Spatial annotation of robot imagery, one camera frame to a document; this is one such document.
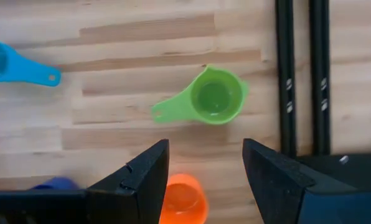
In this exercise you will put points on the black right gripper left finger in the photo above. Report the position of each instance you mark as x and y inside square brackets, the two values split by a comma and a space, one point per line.
[126, 199]

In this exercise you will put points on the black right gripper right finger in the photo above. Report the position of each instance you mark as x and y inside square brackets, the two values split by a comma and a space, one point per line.
[282, 199]

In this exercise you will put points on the orange measuring cup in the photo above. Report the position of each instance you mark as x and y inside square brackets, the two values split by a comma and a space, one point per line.
[182, 199]

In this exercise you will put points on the dark blue measuring cup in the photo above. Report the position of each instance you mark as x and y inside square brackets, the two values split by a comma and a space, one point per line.
[58, 183]

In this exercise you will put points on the green measuring cup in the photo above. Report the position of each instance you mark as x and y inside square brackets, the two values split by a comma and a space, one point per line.
[216, 99]

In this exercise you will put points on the turquoise measuring cup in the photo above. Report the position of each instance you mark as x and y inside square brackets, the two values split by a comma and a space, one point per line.
[17, 70]

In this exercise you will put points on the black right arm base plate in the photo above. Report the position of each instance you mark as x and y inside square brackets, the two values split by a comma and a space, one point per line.
[359, 171]

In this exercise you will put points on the black aluminium frame rail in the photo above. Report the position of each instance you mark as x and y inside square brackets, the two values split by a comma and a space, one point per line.
[320, 46]
[285, 46]

